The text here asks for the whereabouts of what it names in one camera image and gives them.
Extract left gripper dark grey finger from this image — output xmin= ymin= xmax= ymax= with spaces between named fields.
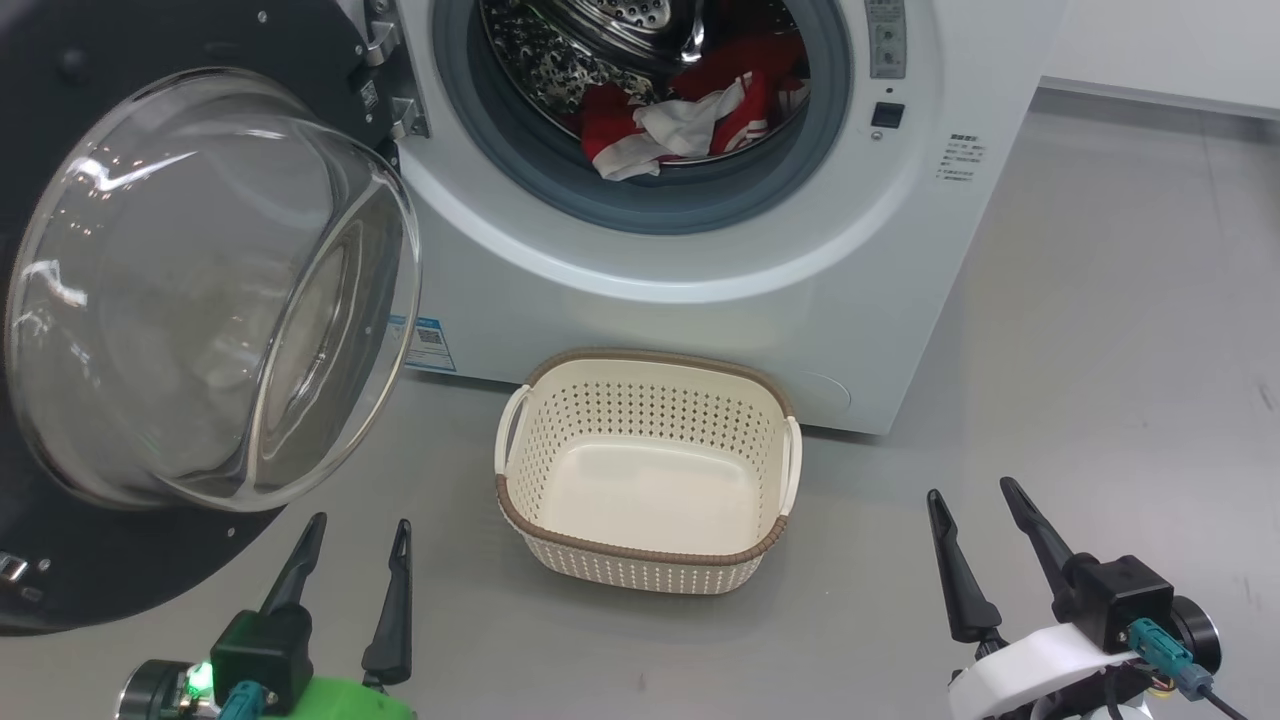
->
xmin=362 ymin=519 xmax=414 ymax=687
xmin=262 ymin=513 xmax=328 ymax=616

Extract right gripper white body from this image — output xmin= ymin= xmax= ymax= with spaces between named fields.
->
xmin=948 ymin=622 xmax=1141 ymax=720

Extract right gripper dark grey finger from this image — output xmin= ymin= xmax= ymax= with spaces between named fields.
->
xmin=927 ymin=489 xmax=1004 ymax=644
xmin=1000 ymin=477 xmax=1081 ymax=621

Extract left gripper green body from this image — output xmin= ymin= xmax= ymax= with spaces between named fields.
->
xmin=270 ymin=675 xmax=416 ymax=720

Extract round glass washer door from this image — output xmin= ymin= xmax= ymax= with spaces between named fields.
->
xmin=0 ymin=0 xmax=431 ymax=636

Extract red white basketball shorts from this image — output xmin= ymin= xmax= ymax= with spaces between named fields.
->
xmin=580 ymin=72 xmax=771 ymax=181

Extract right gripper black cylinder motor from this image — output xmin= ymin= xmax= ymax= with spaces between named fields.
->
xmin=1170 ymin=595 xmax=1223 ymax=673

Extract gripper black cylinder motor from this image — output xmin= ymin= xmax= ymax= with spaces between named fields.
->
xmin=118 ymin=658 xmax=216 ymax=720
xmin=1170 ymin=595 xmax=1223 ymax=673

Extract left gripper black cylinder motor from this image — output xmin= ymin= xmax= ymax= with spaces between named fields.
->
xmin=118 ymin=658 xmax=216 ymax=720

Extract cream perforated laundry basket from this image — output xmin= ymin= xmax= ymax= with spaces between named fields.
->
xmin=494 ymin=348 xmax=804 ymax=597

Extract white front-load washing machine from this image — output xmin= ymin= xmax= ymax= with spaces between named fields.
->
xmin=330 ymin=0 xmax=1066 ymax=436

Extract blue energy label sticker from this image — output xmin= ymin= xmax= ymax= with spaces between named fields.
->
xmin=400 ymin=315 xmax=457 ymax=374

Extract grey warning label sticker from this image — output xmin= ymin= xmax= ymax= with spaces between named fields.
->
xmin=865 ymin=0 xmax=908 ymax=81

